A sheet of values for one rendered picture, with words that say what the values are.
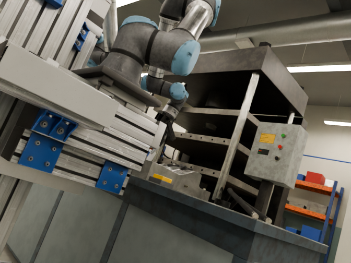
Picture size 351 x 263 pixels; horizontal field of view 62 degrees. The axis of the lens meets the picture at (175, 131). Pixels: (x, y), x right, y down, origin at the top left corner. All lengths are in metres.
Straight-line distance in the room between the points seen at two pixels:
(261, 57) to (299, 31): 2.78
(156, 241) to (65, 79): 0.78
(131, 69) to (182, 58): 0.15
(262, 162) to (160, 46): 1.34
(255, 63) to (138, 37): 1.44
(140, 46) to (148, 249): 0.78
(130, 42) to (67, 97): 0.34
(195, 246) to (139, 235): 0.30
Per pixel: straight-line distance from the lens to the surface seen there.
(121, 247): 1.39
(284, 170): 2.00
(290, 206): 7.49
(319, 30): 4.92
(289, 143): 2.04
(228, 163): 2.05
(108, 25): 1.60
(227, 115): 2.34
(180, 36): 0.96
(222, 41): 5.71
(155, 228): 1.26
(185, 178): 1.57
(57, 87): 0.67
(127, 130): 0.90
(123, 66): 0.90
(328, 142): 8.45
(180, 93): 1.36
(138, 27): 0.96
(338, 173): 8.15
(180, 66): 0.92
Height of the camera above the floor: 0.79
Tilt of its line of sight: 11 degrees up
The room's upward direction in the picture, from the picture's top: 20 degrees clockwise
